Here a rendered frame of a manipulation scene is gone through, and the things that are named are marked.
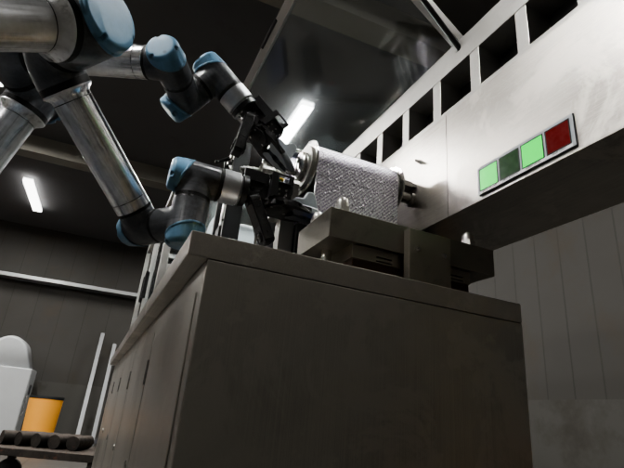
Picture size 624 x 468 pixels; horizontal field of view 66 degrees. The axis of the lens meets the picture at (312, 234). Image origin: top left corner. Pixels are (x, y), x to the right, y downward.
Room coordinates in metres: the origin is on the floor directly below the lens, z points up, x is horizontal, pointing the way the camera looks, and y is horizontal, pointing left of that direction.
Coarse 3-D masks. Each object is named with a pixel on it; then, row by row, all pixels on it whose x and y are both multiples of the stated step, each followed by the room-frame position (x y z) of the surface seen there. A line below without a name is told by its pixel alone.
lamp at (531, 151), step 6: (540, 138) 0.79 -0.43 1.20; (528, 144) 0.82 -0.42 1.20; (534, 144) 0.81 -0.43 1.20; (540, 144) 0.79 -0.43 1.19; (522, 150) 0.84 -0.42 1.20; (528, 150) 0.82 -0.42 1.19; (534, 150) 0.81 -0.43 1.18; (540, 150) 0.80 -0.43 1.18; (522, 156) 0.84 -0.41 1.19; (528, 156) 0.82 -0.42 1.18; (534, 156) 0.81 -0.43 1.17; (540, 156) 0.80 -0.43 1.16; (528, 162) 0.82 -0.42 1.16
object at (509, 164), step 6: (516, 150) 0.85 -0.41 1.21; (504, 156) 0.88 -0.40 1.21; (510, 156) 0.87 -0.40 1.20; (516, 156) 0.85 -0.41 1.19; (504, 162) 0.88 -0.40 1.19; (510, 162) 0.87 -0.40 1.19; (516, 162) 0.85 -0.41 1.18; (504, 168) 0.88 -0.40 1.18; (510, 168) 0.87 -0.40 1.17; (516, 168) 0.85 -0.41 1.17; (504, 174) 0.88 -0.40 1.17; (510, 174) 0.87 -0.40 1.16
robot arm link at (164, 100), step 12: (192, 84) 0.93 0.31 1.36; (204, 84) 0.96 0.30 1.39; (168, 96) 0.95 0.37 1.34; (180, 96) 0.94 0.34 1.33; (192, 96) 0.95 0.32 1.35; (204, 96) 0.98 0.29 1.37; (168, 108) 0.97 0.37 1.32; (180, 108) 0.98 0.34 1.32; (192, 108) 0.99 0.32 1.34; (180, 120) 1.00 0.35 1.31
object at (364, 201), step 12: (324, 180) 1.03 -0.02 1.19; (336, 180) 1.05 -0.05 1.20; (324, 192) 1.03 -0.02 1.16; (336, 192) 1.05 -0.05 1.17; (348, 192) 1.06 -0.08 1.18; (360, 192) 1.07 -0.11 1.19; (372, 192) 1.09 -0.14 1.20; (324, 204) 1.04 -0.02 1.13; (360, 204) 1.07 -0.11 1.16; (372, 204) 1.09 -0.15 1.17; (384, 204) 1.10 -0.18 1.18; (396, 204) 1.11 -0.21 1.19; (372, 216) 1.09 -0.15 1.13; (384, 216) 1.10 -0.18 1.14; (396, 216) 1.11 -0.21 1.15
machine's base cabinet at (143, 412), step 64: (192, 320) 0.71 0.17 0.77; (256, 320) 0.72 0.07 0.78; (320, 320) 0.76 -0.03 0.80; (384, 320) 0.80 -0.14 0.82; (448, 320) 0.86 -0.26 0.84; (128, 384) 1.61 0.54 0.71; (192, 384) 0.69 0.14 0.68; (256, 384) 0.72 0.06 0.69; (320, 384) 0.76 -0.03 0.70; (384, 384) 0.81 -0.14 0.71; (448, 384) 0.85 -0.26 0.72; (512, 384) 0.91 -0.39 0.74; (128, 448) 1.22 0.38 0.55; (192, 448) 0.69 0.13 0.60; (256, 448) 0.73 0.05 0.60; (320, 448) 0.76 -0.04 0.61; (384, 448) 0.81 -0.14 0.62; (448, 448) 0.85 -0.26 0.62; (512, 448) 0.91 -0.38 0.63
